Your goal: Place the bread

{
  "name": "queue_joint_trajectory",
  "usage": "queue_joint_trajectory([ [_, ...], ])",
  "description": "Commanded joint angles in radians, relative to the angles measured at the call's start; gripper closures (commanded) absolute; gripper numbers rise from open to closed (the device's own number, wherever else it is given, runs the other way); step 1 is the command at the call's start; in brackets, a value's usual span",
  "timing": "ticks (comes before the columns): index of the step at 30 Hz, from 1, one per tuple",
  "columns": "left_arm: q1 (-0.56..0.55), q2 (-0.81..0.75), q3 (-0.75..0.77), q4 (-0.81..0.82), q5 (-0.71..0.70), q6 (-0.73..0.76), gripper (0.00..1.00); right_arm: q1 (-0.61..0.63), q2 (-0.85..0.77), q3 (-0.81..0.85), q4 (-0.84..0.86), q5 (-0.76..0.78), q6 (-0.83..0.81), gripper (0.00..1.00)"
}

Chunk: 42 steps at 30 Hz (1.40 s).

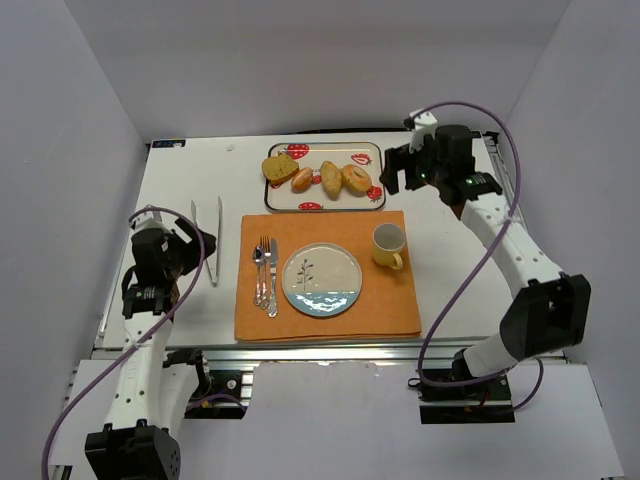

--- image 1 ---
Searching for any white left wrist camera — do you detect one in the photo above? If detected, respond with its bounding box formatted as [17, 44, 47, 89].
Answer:
[129, 209, 164, 232]

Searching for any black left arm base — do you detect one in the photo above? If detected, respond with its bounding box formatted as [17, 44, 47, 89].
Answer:
[163, 348, 245, 420]

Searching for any strawberry pattern white tray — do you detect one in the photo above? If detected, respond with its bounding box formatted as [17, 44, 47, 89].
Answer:
[264, 142, 386, 212]

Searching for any yellow ceramic mug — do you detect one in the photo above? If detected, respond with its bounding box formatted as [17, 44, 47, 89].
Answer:
[372, 223, 406, 270]

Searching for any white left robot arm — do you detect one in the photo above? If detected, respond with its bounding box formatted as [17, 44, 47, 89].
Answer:
[85, 218, 216, 479]

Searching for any herb bread slice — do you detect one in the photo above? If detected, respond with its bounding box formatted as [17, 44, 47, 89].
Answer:
[261, 153, 299, 184]

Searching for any sesame bagel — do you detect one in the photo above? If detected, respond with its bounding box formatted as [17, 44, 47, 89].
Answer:
[341, 164, 372, 193]

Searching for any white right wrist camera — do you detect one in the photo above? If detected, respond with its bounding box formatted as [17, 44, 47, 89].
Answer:
[403, 111, 438, 153]

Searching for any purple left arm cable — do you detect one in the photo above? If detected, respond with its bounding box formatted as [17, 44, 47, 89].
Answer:
[41, 209, 249, 480]

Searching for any silver table knife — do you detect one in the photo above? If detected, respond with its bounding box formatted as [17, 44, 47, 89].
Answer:
[267, 238, 278, 318]

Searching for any orange cloth placemat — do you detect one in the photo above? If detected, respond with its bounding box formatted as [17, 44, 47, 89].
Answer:
[235, 211, 421, 342]

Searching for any silver fork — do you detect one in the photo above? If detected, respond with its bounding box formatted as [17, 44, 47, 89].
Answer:
[259, 236, 271, 310]

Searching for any white blue ceramic plate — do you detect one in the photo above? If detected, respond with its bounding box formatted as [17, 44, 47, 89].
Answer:
[281, 243, 363, 318]

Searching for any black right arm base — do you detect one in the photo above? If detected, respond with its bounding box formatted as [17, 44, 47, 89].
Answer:
[407, 348, 515, 425]

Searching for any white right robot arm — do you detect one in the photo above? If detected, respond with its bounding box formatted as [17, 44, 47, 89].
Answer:
[380, 125, 591, 388]

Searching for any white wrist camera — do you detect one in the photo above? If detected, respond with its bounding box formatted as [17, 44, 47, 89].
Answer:
[403, 111, 438, 153]
[129, 209, 164, 232]

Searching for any aluminium table frame rail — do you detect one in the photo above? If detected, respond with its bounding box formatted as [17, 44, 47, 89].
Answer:
[89, 338, 570, 397]

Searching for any silver spoon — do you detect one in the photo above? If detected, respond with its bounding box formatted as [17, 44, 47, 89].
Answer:
[253, 245, 264, 306]

